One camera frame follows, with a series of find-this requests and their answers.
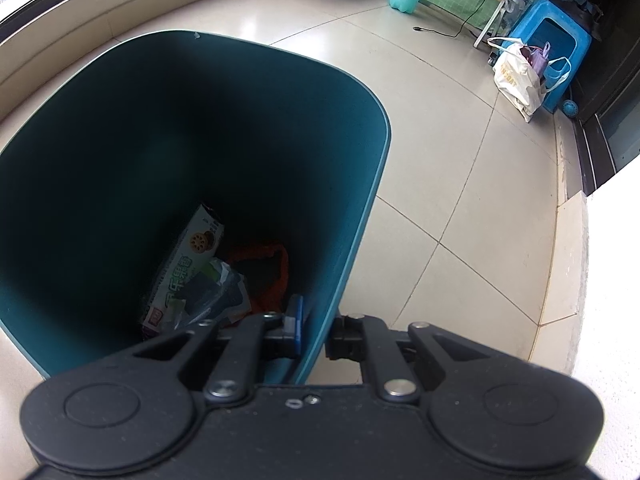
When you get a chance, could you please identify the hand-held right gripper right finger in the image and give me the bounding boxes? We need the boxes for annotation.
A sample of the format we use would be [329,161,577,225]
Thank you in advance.
[325,312,491,404]

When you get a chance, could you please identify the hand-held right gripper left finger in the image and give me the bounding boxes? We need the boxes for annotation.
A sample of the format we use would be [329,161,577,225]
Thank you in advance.
[132,294,305,406]

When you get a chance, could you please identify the red plastic scrap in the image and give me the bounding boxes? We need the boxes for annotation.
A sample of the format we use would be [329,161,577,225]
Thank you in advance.
[226,241,291,314]

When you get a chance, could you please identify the grey plastic wrapper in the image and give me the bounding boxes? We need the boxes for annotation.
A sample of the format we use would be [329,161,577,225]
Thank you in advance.
[175,258,252,329]

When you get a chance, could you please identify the white printed snack packet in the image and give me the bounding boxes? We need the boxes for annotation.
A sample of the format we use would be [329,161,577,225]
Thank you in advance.
[141,203,225,342]

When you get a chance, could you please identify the teal plastic trash bin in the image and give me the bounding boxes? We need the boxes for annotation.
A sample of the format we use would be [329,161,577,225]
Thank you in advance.
[0,30,392,387]

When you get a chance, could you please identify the white shopping bag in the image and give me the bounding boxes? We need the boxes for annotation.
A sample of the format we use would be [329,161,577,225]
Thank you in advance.
[487,36,572,124]

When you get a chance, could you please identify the white folding table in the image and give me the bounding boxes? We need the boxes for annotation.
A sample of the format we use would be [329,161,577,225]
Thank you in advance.
[430,0,510,51]

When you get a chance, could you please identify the blue plastic stool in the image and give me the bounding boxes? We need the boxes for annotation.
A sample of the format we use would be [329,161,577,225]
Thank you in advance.
[504,0,594,115]

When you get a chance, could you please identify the dark clothes pile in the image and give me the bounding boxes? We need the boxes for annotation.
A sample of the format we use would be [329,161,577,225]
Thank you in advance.
[544,0,609,37]

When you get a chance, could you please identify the black power cable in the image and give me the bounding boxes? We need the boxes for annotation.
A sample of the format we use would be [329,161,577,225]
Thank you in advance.
[413,0,494,40]

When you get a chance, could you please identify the dark sliding door frame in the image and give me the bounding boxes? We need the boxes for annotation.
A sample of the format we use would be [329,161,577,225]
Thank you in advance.
[569,0,640,197]

